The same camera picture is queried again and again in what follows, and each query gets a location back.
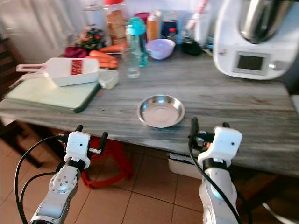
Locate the clear drinking glass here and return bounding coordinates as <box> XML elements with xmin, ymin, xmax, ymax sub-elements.
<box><xmin>125</xmin><ymin>44</ymin><xmax>141</xmax><ymax>79</ymax></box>

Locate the red stool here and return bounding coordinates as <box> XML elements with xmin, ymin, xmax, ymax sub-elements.
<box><xmin>79</xmin><ymin>138</ymin><xmax>134</xmax><ymax>189</ymax></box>

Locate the dark blue jar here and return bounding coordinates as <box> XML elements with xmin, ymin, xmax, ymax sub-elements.
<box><xmin>160</xmin><ymin>19</ymin><xmax>179</xmax><ymax>43</ymax></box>

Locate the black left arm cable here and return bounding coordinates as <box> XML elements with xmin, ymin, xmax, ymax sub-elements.
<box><xmin>14</xmin><ymin>135</ymin><xmax>71</xmax><ymax>224</ymax></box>

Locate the white mandoline slicer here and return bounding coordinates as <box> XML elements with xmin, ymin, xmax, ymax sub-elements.
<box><xmin>16</xmin><ymin>58</ymin><xmax>100</xmax><ymax>88</ymax></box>

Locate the orange bottle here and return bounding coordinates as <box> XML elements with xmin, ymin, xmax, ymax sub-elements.
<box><xmin>146</xmin><ymin>12</ymin><xmax>162</xmax><ymax>42</ymax></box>

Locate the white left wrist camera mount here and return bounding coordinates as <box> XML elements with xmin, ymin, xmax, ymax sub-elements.
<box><xmin>65</xmin><ymin>131</ymin><xmax>92</xmax><ymax>169</ymax></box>

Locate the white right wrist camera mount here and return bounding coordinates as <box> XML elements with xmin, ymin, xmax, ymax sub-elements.
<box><xmin>202</xmin><ymin>126</ymin><xmax>243</xmax><ymax>164</ymax></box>

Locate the pale green cutting board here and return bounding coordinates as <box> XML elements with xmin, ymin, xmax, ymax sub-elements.
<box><xmin>4</xmin><ymin>75</ymin><xmax>101</xmax><ymax>114</ymax></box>

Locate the clear bottle with red stripe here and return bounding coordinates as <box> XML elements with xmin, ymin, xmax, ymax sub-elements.
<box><xmin>185</xmin><ymin>0</ymin><xmax>213</xmax><ymax>45</ymax></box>

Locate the tall jar with red lid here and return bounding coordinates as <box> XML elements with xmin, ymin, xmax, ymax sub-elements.
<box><xmin>103</xmin><ymin>0</ymin><xmax>128</xmax><ymax>46</ymax></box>

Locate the lilac plastic bowl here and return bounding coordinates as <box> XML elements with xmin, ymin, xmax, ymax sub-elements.
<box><xmin>145</xmin><ymin>39</ymin><xmax>176</xmax><ymax>60</ymax></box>

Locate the small clear plastic container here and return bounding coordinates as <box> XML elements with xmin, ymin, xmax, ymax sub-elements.
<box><xmin>98</xmin><ymin>70</ymin><xmax>120</xmax><ymax>90</ymax></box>

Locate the round stainless steel plate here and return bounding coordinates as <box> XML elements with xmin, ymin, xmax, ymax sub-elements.
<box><xmin>137</xmin><ymin>95</ymin><xmax>186</xmax><ymax>129</ymax></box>

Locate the dark red vegetable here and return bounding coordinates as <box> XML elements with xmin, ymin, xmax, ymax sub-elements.
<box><xmin>63</xmin><ymin>46</ymin><xmax>88</xmax><ymax>59</ymax></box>

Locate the small black object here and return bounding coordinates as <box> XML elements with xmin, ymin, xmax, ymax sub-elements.
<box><xmin>181</xmin><ymin>40</ymin><xmax>204</xmax><ymax>56</ymax></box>

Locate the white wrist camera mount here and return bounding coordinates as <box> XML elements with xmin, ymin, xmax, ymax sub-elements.
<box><xmin>65</xmin><ymin>131</ymin><xmax>92</xmax><ymax>169</ymax></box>
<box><xmin>202</xmin><ymin>126</ymin><xmax>243</xmax><ymax>164</ymax></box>

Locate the white plastic box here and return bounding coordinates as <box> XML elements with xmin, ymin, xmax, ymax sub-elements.
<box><xmin>168</xmin><ymin>153</ymin><xmax>204</xmax><ymax>180</ymax></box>

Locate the orange carrot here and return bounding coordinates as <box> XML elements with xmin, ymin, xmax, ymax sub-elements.
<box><xmin>89</xmin><ymin>50</ymin><xmax>117</xmax><ymax>63</ymax></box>
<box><xmin>99</xmin><ymin>60</ymin><xmax>118</xmax><ymax>70</ymax></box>
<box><xmin>99</xmin><ymin>44</ymin><xmax>125</xmax><ymax>53</ymax></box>

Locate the teal plastic water bottle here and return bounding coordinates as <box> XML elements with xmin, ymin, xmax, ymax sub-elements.
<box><xmin>126</xmin><ymin>17</ymin><xmax>149</xmax><ymax>68</ymax></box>

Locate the white kitchen machine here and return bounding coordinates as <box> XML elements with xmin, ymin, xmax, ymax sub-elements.
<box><xmin>213</xmin><ymin>0</ymin><xmax>299</xmax><ymax>81</ymax></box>

